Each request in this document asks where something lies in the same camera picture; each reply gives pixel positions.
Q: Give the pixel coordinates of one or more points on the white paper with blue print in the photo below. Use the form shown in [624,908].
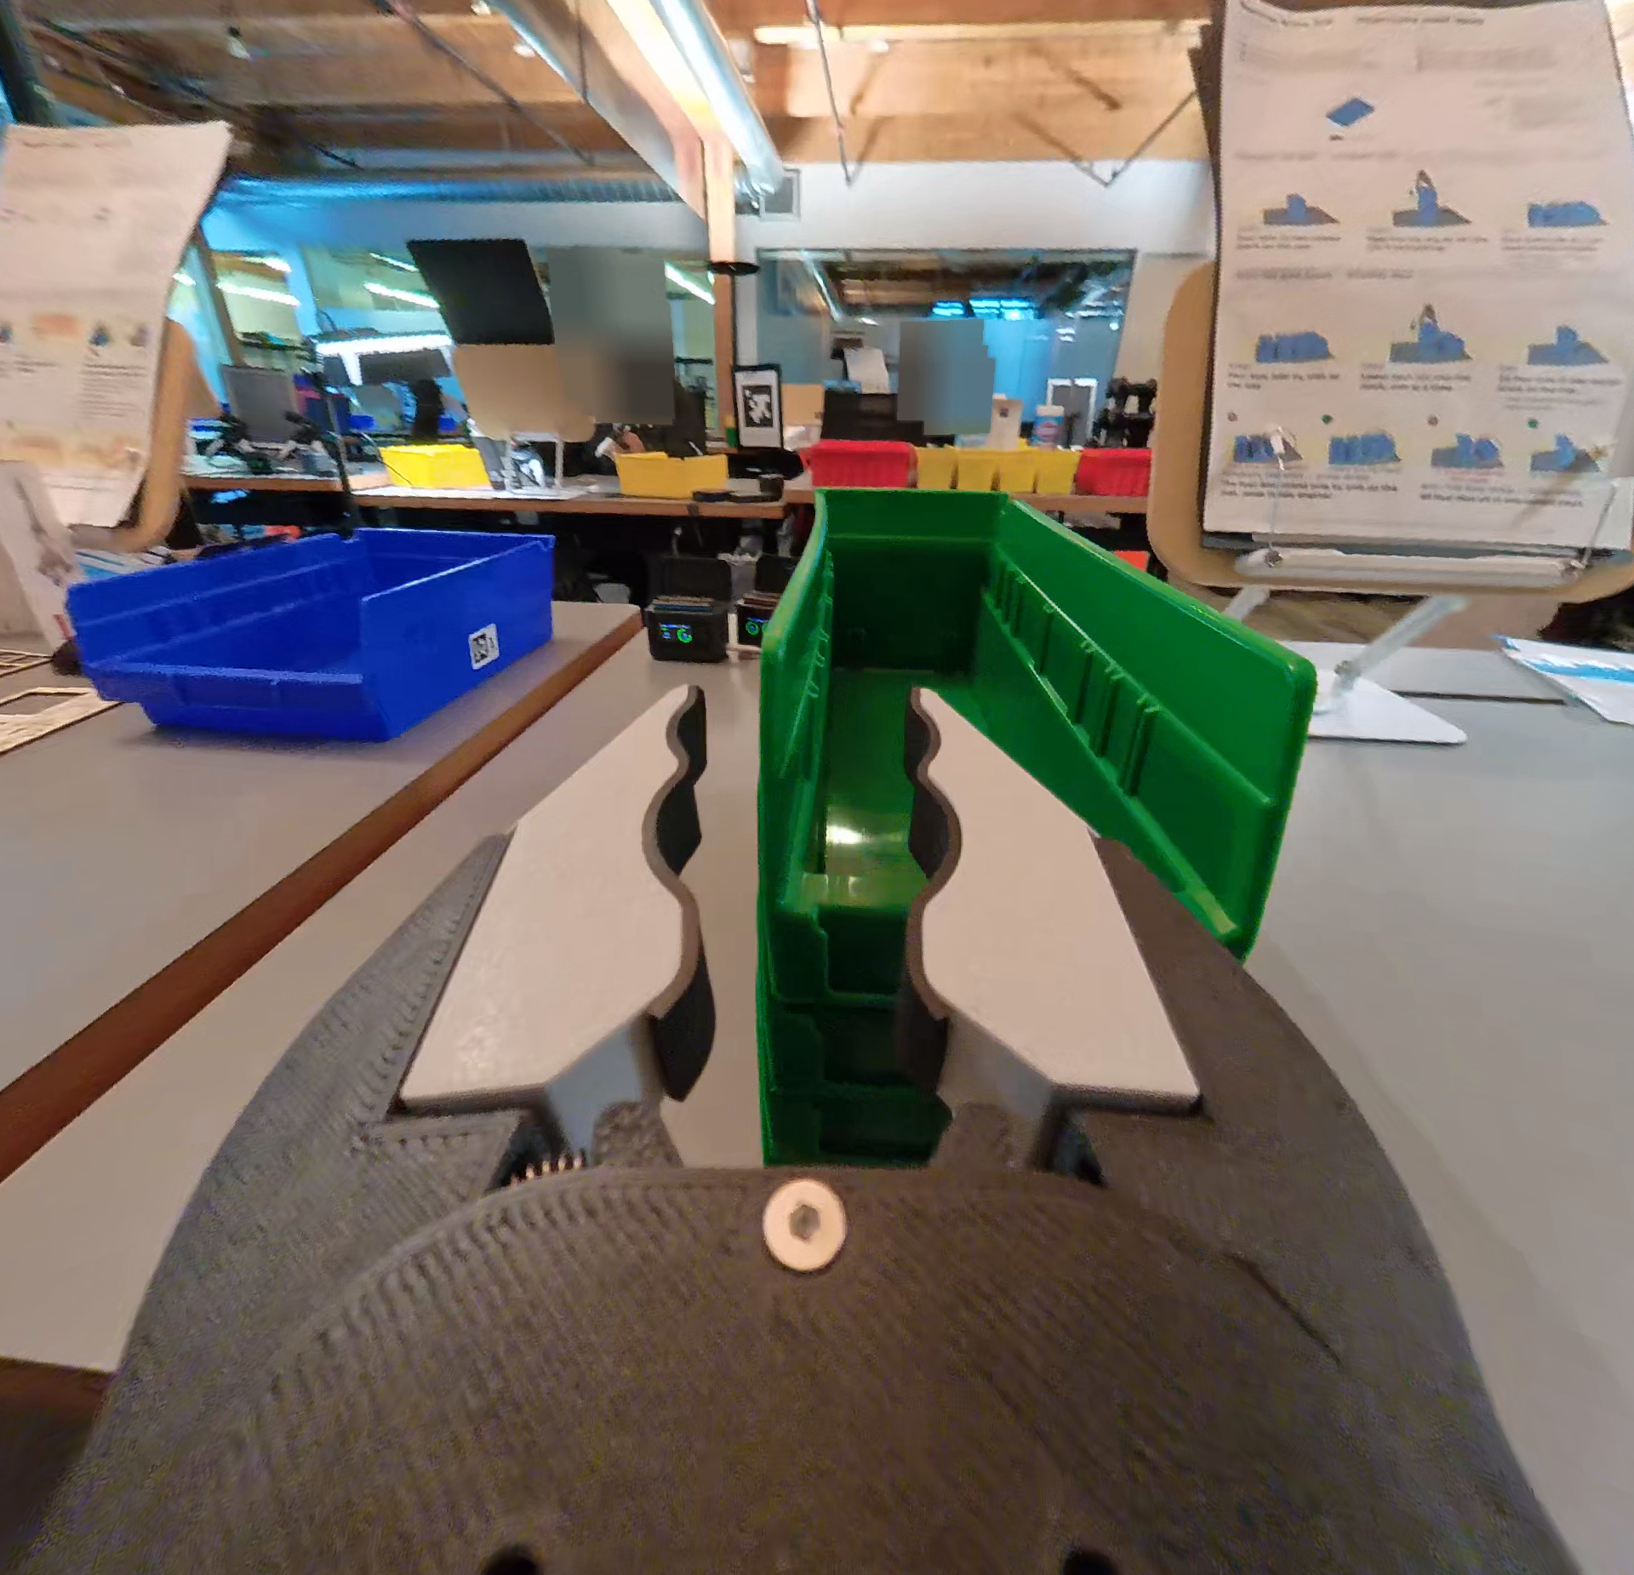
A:
[1570,681]

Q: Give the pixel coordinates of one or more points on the white card with tower drawing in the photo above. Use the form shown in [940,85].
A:
[37,554]

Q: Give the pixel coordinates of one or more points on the grey desk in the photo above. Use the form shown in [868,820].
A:
[1467,962]
[191,861]

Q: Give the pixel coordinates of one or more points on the silver ventilation duct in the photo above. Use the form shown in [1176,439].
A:
[664,17]

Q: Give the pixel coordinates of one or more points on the black hanging panel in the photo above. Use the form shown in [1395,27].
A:
[478,293]

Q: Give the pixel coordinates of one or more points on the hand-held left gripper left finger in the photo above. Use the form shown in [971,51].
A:
[547,962]

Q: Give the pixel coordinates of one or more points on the small yellow bin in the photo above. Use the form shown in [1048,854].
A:
[1016,471]
[936,471]
[977,471]
[1058,471]

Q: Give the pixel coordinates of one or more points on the printed instruction sheet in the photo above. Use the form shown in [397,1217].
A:
[88,261]
[1403,325]

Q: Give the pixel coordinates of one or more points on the black device with green lights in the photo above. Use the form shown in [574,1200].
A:
[686,612]
[765,604]

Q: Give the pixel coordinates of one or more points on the black and white marker sign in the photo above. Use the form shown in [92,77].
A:
[756,407]

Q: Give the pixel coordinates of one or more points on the blue plastic bin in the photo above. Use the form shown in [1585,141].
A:
[319,694]

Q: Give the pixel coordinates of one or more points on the instruction sheet on stand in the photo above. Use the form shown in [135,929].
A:
[1174,452]

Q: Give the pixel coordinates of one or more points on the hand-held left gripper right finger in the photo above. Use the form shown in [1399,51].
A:
[1046,962]

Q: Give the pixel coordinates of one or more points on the long wooden workbench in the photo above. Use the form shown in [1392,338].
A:
[536,501]

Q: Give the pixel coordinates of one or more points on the yellow plastic bin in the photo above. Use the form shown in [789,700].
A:
[433,467]
[669,475]

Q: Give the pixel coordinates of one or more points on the red plastic bin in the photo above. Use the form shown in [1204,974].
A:
[1112,473]
[855,467]

